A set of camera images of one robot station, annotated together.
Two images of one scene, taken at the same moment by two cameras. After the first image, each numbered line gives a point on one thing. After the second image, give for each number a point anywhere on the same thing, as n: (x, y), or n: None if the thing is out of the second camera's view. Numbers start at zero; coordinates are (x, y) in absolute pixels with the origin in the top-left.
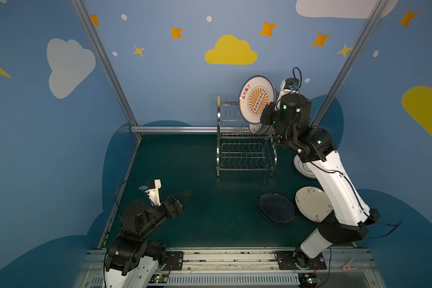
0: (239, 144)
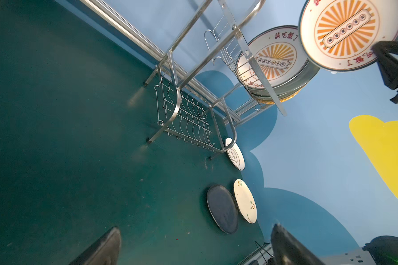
0: (210, 80)
